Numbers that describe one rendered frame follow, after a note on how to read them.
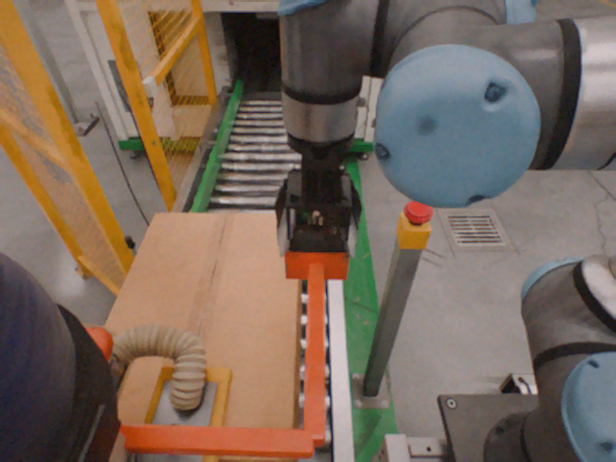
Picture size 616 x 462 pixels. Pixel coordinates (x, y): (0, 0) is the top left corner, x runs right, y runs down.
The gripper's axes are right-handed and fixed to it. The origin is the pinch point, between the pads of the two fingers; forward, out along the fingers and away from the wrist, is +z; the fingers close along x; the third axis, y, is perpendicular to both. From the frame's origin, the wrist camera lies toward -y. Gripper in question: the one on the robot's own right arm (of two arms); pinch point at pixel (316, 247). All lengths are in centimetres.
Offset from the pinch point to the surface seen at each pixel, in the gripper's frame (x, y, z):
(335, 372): 6, -12, 64
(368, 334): 27, -60, 124
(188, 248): -32, -26, 29
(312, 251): -0.6, 3.3, -2.6
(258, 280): -13.1, -16.5, 29.1
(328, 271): 1.7, 4.2, 0.4
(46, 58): -207, -254, 67
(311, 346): -0.5, 16.2, -1.2
